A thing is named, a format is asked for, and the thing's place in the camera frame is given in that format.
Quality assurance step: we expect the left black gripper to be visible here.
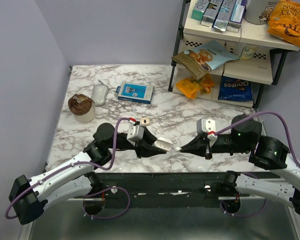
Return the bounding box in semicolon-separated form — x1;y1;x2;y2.
106;126;167;159

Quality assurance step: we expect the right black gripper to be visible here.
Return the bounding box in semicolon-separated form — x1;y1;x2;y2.
179;133;251;160

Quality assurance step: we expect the white earbud charging case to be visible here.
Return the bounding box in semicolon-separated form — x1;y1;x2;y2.
153;137;173;152

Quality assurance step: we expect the beige earbud charging case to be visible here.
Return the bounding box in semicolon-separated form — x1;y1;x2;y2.
139;117;151;126

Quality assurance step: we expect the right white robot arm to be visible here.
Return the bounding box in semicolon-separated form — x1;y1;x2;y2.
177;114;300;215

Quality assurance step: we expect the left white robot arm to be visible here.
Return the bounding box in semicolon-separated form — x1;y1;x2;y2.
5;118;172;225

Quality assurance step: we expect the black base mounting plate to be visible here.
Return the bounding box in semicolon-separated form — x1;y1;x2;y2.
83;172;239;211

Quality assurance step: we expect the orange snack bag lower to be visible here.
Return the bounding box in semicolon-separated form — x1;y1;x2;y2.
175;73;215;99

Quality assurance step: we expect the blue Harry's razor box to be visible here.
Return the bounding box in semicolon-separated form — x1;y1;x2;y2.
116;81;155;104

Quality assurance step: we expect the blue Doritos bag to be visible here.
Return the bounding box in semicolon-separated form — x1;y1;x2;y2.
218;76;253;102

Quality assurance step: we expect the gold blue snack bag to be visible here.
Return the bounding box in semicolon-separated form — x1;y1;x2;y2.
171;40;239;80

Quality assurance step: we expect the teal toothpaste box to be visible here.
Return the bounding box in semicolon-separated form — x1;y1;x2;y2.
191;0;210;21

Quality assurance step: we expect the orange kettle chips bag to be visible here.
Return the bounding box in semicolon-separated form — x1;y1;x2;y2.
267;0;300;48

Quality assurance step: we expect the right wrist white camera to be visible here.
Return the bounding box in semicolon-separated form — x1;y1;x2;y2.
196;118;216;137

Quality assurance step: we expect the wrist white camera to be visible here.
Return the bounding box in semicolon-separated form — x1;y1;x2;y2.
126;117;145;143
196;118;216;137

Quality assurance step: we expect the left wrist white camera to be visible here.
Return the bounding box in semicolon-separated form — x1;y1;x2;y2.
126;117;145;143

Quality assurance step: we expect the black frame shelf rack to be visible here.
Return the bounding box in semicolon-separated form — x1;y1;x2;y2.
173;0;300;109

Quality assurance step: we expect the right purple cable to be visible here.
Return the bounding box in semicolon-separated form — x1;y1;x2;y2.
207;111;300;218

